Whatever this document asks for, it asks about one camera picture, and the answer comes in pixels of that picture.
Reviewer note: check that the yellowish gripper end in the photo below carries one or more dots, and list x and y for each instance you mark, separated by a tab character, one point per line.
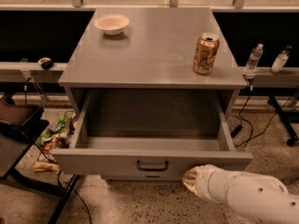
205	181

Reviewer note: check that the grey top drawer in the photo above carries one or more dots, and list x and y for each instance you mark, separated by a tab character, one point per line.
149	135

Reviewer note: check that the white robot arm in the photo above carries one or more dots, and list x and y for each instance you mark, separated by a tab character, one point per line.
262	198

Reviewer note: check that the grey drawer cabinet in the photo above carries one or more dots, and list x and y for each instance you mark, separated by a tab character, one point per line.
154	53

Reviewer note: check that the black rolling stand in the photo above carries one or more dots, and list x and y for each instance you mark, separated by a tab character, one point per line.
286	118

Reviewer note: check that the green snack bag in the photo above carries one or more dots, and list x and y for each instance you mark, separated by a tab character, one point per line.
62	129

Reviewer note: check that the gold soda can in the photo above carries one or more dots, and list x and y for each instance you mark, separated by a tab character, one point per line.
205	53

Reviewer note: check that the clear water bottle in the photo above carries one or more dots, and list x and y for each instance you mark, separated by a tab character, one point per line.
254	58
281	60

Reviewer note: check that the brown chip bag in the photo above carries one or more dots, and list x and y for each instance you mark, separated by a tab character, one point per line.
45	161

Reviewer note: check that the white paper bowl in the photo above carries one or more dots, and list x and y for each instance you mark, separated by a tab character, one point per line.
112	24

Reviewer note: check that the black bin on stand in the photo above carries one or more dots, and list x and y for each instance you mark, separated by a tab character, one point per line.
20	126

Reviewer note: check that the black yellow tape measure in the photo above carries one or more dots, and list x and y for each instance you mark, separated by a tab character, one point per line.
46	63

